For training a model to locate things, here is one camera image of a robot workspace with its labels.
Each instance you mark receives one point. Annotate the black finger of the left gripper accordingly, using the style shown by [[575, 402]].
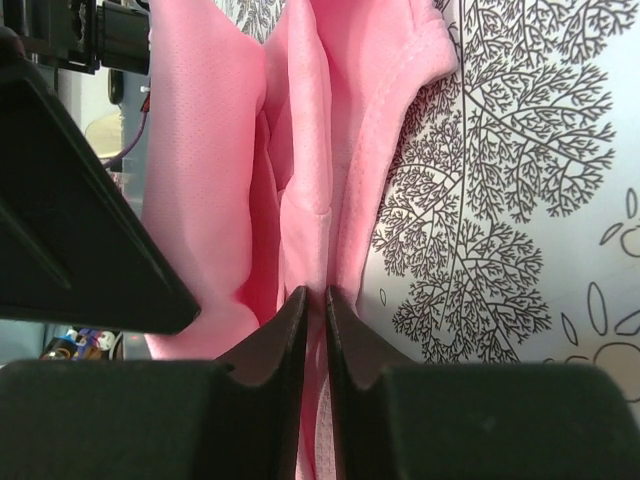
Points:
[[72, 250]]

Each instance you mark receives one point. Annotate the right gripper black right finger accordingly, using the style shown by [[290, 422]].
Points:
[[394, 418]]

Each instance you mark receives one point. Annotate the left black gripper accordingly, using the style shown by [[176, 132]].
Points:
[[81, 36]]

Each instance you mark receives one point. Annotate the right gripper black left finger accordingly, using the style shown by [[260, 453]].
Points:
[[236, 417]]

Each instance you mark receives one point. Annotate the pink t shirt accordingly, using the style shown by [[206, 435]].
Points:
[[267, 163]]

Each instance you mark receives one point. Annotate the floral table cloth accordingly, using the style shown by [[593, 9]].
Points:
[[508, 229]]

